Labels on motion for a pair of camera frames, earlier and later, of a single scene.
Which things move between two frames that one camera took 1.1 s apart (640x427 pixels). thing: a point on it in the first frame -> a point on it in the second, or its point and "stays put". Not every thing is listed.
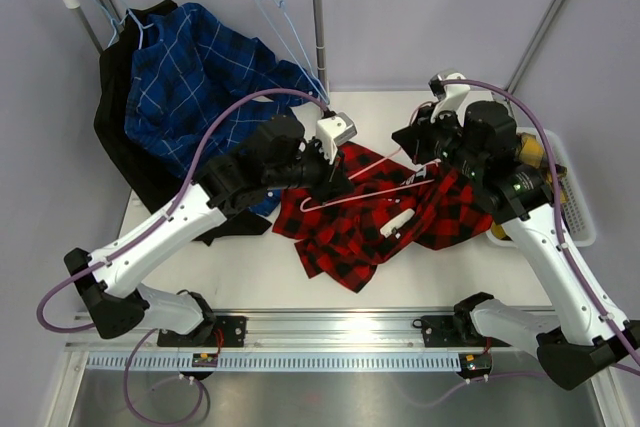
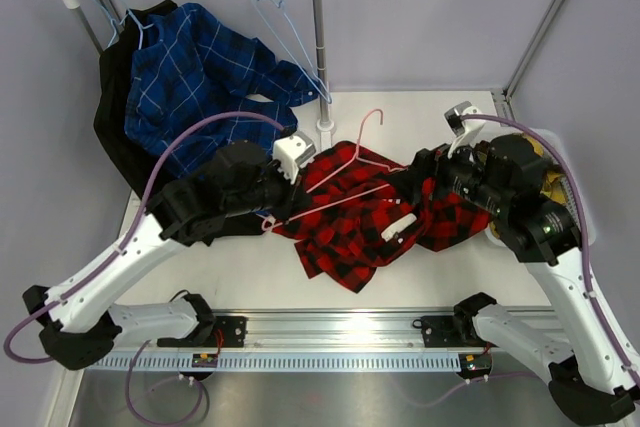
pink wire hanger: [367, 168] -> [268, 225]
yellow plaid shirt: [531, 150] stays put
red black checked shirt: [347, 232] stays put
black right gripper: [415, 139] -> [428, 162]
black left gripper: [333, 181] -> [294, 197]
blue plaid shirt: [186, 72] stays put
